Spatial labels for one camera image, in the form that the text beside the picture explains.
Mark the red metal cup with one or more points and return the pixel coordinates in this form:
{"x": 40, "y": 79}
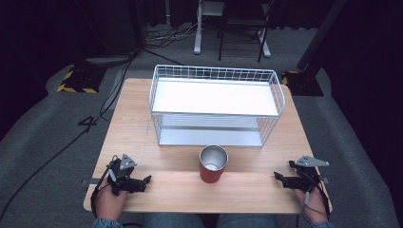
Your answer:
{"x": 210, "y": 174}

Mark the person's right hand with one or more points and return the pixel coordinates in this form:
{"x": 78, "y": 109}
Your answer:
{"x": 313, "y": 205}

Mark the person's right leg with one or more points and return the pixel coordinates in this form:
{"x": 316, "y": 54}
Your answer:
{"x": 247, "y": 221}

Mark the black yellow striped stand base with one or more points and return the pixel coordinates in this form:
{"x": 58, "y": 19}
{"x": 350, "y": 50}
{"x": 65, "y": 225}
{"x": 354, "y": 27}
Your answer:
{"x": 302, "y": 84}
{"x": 80, "y": 80}

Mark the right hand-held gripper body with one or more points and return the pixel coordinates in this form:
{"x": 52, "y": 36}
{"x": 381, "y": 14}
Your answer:
{"x": 304, "y": 180}

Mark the black folding chair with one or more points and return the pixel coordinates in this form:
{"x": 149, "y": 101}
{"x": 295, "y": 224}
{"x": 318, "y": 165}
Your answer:
{"x": 244, "y": 22}

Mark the grey tape strip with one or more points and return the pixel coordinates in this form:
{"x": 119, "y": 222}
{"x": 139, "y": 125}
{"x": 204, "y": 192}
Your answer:
{"x": 90, "y": 181}
{"x": 325, "y": 180}

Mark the person's left hand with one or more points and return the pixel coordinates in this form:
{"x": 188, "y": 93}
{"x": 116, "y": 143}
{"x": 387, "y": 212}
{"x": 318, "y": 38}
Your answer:
{"x": 107, "y": 204}

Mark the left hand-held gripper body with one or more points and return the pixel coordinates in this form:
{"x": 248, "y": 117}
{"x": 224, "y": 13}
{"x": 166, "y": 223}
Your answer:
{"x": 122, "y": 177}

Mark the white desk leg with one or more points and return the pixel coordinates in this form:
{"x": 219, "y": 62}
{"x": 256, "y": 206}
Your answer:
{"x": 265, "y": 44}
{"x": 198, "y": 31}

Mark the black slanted stand pole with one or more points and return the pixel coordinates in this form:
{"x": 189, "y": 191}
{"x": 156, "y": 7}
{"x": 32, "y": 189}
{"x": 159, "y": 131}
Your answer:
{"x": 320, "y": 34}

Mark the grey round stand base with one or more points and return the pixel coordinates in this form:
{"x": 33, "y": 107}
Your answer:
{"x": 109, "y": 60}

